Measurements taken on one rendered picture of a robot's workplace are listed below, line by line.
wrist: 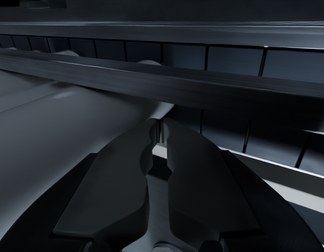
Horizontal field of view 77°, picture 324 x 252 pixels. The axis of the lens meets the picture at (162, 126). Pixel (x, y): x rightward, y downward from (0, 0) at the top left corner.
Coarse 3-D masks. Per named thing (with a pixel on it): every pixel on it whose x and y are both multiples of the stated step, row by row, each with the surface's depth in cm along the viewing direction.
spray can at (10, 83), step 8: (0, 72) 16; (8, 72) 16; (16, 72) 16; (0, 80) 15; (8, 80) 16; (16, 80) 16; (24, 80) 16; (32, 80) 17; (40, 80) 17; (48, 80) 18; (0, 88) 15; (8, 88) 15; (16, 88) 16; (24, 88) 16; (0, 96) 15
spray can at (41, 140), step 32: (160, 64) 16; (64, 96) 10; (96, 96) 11; (128, 96) 12; (0, 128) 8; (32, 128) 8; (64, 128) 9; (96, 128) 10; (128, 128) 12; (0, 160) 7; (32, 160) 8; (64, 160) 9; (0, 192) 7; (32, 192) 8; (0, 224) 7
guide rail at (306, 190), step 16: (160, 144) 17; (240, 160) 15; (256, 160) 15; (272, 176) 13; (288, 176) 13; (304, 176) 13; (288, 192) 13; (304, 192) 12; (320, 192) 12; (320, 208) 12
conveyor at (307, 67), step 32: (192, 64) 16; (224, 64) 14; (256, 64) 13; (288, 64) 13; (320, 64) 12; (192, 128) 18; (224, 128) 17; (256, 128) 15; (288, 128) 14; (288, 160) 15; (320, 160) 14
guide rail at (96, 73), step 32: (0, 64) 14; (32, 64) 12; (64, 64) 11; (96, 64) 10; (128, 64) 10; (160, 96) 8; (192, 96) 8; (224, 96) 7; (256, 96) 6; (288, 96) 6; (320, 96) 6; (320, 128) 6
